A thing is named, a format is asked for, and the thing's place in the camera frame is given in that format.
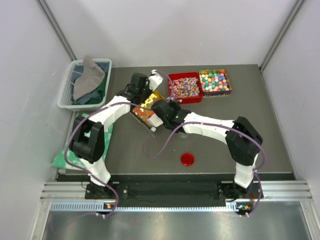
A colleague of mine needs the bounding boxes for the green white patterned cloth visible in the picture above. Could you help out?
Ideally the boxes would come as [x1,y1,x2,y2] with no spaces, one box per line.
[51,113,114,170]

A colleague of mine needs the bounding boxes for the red tin of lollipop candies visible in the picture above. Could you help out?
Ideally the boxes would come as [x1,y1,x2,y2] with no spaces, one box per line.
[167,72,203,104]

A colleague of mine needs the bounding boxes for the grey cloth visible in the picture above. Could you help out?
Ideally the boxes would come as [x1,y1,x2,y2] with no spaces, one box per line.
[73,55,105,100]

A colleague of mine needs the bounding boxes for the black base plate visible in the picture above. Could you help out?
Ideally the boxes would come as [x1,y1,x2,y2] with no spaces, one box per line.
[85,181,261,202]

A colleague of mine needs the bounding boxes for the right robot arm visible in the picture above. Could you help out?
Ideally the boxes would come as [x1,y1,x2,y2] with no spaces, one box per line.
[149,100,263,198]

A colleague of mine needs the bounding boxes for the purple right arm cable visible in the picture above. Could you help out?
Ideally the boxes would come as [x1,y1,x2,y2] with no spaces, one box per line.
[142,121,267,218]

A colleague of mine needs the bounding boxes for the patterned tin of pastel candies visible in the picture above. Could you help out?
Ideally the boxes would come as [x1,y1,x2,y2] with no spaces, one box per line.
[198,68,232,98]

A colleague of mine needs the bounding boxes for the red jar lid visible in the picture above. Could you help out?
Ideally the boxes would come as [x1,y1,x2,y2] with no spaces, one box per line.
[180,152,195,167]

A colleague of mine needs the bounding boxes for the white plastic basket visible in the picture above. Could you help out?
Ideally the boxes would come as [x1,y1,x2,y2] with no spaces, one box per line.
[57,58,112,112]

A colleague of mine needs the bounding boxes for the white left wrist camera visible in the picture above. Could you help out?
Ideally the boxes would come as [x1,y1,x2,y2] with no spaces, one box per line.
[148,69,164,91]

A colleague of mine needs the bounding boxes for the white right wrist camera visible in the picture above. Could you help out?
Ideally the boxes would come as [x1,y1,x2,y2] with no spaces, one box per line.
[147,113,163,128]

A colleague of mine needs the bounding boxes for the blue green cloths in basket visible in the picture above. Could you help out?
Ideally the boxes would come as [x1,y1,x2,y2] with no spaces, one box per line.
[70,62,110,105]

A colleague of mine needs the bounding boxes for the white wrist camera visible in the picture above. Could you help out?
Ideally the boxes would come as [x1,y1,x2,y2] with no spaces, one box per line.
[148,69,164,91]
[147,113,163,128]

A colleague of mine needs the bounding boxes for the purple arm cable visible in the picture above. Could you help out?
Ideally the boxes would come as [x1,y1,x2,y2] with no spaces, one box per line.
[63,69,173,218]
[142,121,267,218]

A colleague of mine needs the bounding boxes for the gold tin of gummy candies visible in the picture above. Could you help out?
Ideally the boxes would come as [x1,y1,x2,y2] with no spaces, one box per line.
[130,90,165,132]

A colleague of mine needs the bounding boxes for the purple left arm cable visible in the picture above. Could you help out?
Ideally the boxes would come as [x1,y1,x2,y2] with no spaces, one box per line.
[63,69,173,218]

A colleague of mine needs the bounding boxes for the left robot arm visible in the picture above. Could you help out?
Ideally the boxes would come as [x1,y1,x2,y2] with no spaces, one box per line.
[67,73,153,199]

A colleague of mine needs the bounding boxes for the aluminium rail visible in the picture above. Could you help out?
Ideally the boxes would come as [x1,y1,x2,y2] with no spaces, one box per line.
[40,180,313,202]

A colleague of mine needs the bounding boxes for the grey slotted cable duct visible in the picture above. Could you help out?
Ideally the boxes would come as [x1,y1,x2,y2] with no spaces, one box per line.
[49,201,253,213]

